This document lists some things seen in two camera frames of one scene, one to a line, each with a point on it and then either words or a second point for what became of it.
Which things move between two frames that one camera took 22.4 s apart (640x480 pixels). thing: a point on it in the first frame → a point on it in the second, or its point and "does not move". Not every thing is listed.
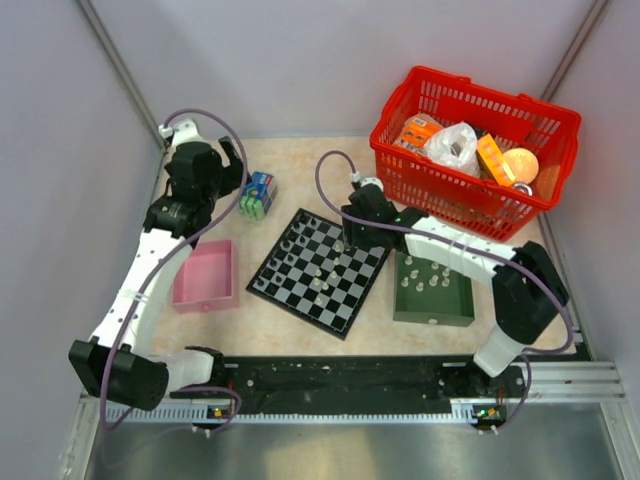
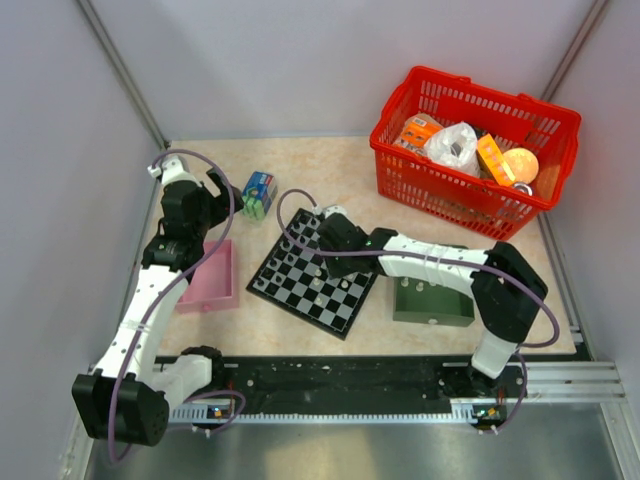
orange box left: (416, 130) does not move
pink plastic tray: (204, 279) does not move
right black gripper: (351, 236) → (335, 270)
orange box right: (495, 162) does not move
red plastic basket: (474, 204) does not move
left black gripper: (232, 174) → (219, 204)
